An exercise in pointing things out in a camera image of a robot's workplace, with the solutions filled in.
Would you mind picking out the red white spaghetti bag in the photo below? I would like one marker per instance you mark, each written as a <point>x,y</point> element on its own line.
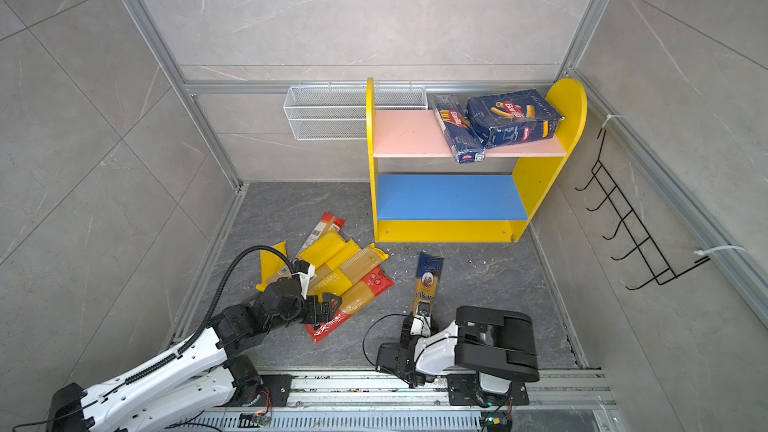
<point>328,222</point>

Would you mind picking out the blue yellow spaghetti bag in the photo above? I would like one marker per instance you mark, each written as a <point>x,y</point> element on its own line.
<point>428,273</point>

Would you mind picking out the black wire hook rack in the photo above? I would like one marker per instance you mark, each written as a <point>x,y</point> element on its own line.
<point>629,223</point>

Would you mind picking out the white wire mesh basket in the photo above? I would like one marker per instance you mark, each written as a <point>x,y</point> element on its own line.
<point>338,112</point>

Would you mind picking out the yellow shelf unit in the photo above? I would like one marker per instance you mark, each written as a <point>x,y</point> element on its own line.
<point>463,208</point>

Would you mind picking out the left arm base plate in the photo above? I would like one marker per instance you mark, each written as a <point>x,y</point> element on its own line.
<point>273,388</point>

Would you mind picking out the aluminium mounting rail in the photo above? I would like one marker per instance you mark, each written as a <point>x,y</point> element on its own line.
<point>365,400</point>

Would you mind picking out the yellow Pastatime spaghetti bag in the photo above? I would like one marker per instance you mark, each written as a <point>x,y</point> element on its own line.
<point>347,267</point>

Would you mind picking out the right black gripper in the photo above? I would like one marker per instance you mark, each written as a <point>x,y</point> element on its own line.
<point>404,336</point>

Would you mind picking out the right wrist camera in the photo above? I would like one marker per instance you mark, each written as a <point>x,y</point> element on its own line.
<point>421,325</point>

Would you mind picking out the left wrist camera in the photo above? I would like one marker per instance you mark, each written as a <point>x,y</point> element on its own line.
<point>304,273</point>

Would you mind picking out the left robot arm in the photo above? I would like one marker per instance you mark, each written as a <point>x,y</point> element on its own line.
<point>208,369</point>

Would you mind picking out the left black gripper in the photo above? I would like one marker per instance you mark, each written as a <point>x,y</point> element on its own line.
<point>319,316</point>

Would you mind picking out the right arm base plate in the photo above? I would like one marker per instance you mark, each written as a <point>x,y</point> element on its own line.
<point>484,391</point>

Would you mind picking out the blue Barilla spaghetti bag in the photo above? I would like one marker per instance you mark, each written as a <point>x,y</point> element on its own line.
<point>461,139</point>

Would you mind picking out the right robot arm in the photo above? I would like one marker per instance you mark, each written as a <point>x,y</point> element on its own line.
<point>487,356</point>

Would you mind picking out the blue Barilla rigatoni box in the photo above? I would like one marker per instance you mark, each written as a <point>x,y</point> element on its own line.
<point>512,118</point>

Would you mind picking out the red yellow pasta bag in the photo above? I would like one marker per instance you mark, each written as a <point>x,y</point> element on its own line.
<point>354,299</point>

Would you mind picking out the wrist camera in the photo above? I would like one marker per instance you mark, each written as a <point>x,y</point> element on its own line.
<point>421,325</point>
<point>304,273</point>

